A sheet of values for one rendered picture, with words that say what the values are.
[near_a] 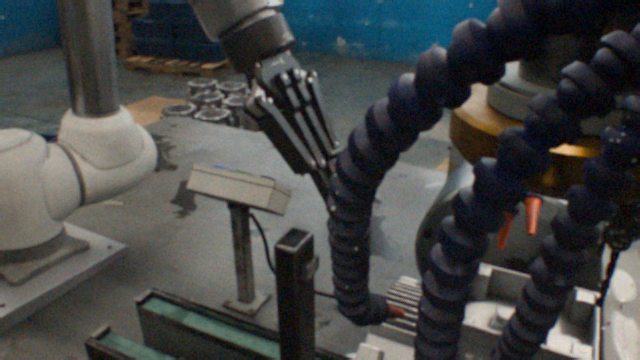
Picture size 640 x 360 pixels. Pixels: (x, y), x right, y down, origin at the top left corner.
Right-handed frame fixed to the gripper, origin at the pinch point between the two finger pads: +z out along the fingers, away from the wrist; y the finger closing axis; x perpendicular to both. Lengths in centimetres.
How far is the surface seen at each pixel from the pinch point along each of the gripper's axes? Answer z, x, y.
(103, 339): 6.9, 41.2, -11.0
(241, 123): -10, 165, 189
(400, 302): 12.1, -5.1, -6.0
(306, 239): -2.3, -9.0, -19.3
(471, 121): -4.7, -21.3, -12.1
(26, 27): -257, 610, 414
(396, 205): 27, 31, 68
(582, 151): -1.1, -27.6, -14.8
